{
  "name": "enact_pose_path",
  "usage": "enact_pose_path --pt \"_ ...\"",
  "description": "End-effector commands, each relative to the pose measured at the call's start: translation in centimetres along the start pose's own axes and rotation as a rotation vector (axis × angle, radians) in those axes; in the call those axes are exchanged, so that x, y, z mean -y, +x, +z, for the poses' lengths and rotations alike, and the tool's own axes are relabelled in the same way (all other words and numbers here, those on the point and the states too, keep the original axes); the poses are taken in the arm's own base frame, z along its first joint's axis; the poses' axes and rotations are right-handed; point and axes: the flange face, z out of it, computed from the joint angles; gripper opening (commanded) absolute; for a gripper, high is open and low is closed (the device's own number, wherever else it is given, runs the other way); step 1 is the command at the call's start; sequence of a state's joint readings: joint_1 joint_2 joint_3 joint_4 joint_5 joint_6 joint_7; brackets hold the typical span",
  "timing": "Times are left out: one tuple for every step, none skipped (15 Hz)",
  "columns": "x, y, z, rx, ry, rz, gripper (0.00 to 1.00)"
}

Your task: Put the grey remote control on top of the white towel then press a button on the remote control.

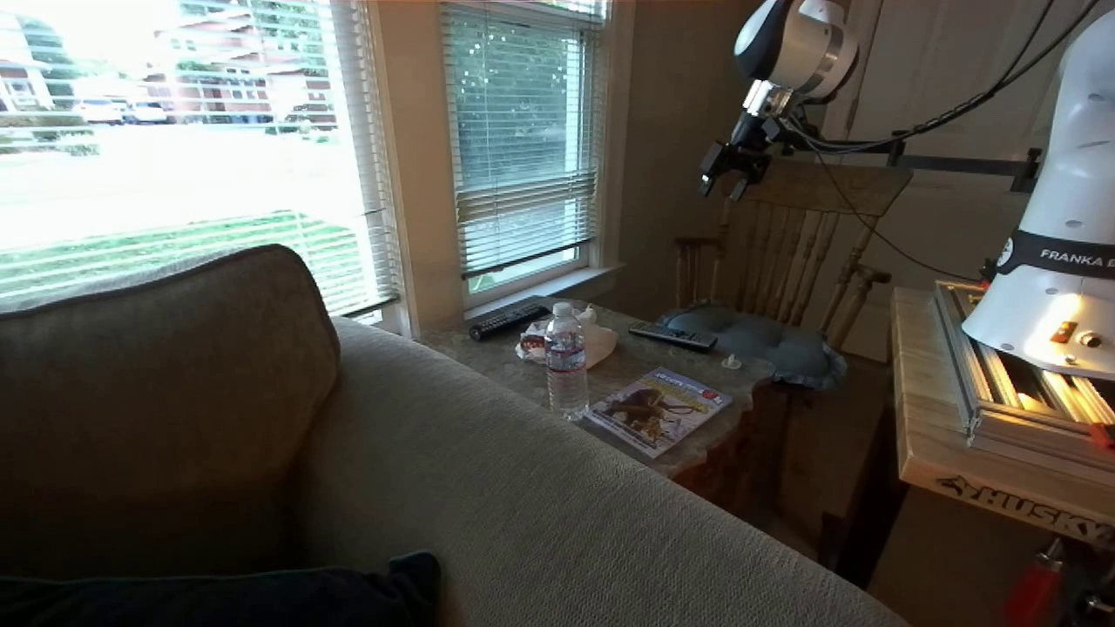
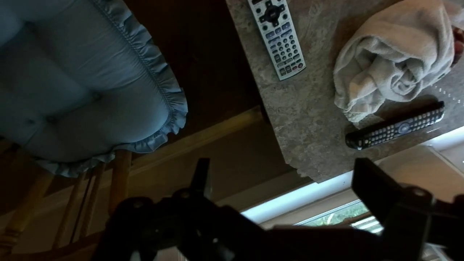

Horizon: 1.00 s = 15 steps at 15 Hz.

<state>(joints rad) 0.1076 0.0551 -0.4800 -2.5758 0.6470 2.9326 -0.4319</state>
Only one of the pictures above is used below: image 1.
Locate blue ruffled seat cushion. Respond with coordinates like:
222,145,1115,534
660,304,852,394

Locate thin black camera cable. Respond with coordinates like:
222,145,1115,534
812,144,1005,289

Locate magazine with animal cover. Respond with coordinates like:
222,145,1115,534
578,365,739,463

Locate wide window blinds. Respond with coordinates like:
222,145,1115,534
0,0,405,325

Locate narrow window blinds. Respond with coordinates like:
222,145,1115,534
441,0,611,307

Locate clear plastic water bottle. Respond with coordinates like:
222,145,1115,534
542,300,594,422

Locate white towel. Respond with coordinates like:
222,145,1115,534
511,304,625,372

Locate metal robot mounting plate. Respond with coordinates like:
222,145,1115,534
935,276,1115,449

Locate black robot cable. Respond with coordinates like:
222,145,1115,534
797,0,1105,151

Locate wooden rocking chair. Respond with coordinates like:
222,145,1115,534
668,145,919,569

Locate black camera boom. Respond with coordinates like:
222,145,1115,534
796,130,1047,196

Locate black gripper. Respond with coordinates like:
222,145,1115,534
697,109,781,196

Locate beige fabric sofa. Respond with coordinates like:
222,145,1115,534
0,242,910,627

